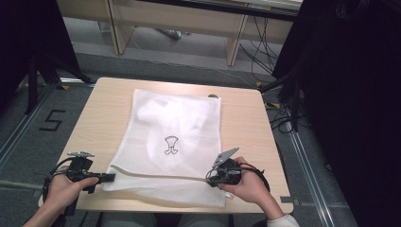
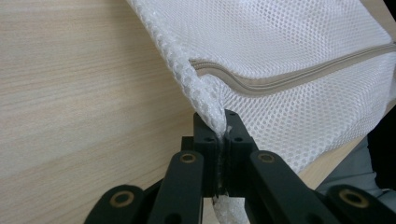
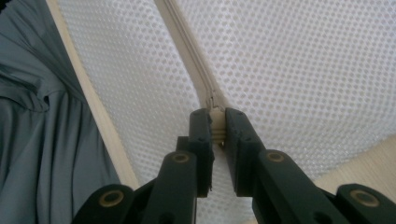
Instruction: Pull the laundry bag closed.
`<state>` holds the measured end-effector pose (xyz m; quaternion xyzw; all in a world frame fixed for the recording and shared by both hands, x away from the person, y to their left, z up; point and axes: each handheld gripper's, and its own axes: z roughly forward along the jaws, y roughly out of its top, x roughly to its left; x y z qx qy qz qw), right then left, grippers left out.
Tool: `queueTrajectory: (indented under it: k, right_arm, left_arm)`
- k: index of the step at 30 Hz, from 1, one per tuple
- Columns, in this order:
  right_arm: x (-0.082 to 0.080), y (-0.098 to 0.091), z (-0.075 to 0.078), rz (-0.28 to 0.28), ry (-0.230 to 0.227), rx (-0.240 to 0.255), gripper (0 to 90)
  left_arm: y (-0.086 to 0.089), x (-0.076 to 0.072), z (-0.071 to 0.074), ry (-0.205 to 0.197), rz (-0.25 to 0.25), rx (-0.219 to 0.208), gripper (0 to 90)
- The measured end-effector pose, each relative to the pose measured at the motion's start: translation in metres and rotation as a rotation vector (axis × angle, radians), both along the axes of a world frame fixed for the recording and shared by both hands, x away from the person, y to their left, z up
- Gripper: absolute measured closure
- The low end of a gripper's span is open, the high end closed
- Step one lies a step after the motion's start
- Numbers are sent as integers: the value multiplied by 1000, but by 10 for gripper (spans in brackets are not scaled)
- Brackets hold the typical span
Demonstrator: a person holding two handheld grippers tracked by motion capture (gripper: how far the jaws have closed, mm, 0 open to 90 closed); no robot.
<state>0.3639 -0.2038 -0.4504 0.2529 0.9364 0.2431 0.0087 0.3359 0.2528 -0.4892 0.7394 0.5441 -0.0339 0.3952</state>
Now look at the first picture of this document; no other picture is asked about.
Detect metal floor rail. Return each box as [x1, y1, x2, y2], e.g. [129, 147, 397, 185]
[285, 121, 337, 227]
[0, 84, 55, 171]

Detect black floor cables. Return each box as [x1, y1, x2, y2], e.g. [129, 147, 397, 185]
[265, 102, 314, 134]

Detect person's left hand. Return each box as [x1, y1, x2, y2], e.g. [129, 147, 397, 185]
[46, 174, 100, 213]

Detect black hanging cables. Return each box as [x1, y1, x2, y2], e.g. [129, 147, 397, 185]
[238, 15, 285, 83]

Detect grey power strip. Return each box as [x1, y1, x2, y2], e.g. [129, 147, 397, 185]
[154, 27, 183, 41]

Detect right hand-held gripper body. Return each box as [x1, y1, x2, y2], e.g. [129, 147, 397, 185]
[210, 147, 243, 187]

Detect black metal stand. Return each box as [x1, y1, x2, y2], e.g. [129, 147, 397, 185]
[26, 51, 96, 115]
[259, 71, 301, 132]

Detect white garment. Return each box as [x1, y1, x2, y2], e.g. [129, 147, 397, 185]
[135, 96, 211, 159]

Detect white right sleeve cuff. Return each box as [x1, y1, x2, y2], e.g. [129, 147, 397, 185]
[266, 213, 301, 227]

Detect person's right hand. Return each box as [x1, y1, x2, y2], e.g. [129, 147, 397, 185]
[218, 156, 270, 206]

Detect black curtain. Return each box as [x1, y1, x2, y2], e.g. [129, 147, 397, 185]
[271, 0, 401, 227]
[0, 0, 81, 110]

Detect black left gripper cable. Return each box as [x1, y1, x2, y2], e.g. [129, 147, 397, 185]
[42, 156, 75, 202]

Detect person's grey trousers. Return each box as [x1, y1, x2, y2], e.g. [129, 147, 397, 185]
[99, 211, 235, 227]

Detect white mesh laundry bag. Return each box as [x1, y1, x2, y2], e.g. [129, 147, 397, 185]
[101, 88, 235, 209]

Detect grey tape strip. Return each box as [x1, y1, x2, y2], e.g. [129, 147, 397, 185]
[279, 196, 301, 206]

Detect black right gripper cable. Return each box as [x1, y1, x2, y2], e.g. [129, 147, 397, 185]
[239, 162, 272, 194]

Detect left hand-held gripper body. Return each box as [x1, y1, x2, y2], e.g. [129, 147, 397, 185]
[64, 150, 96, 218]

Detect light wooden desk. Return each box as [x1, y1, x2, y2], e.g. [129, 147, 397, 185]
[56, 0, 305, 67]

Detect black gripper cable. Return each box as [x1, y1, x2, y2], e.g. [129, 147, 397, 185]
[42, 156, 75, 202]
[239, 162, 272, 194]

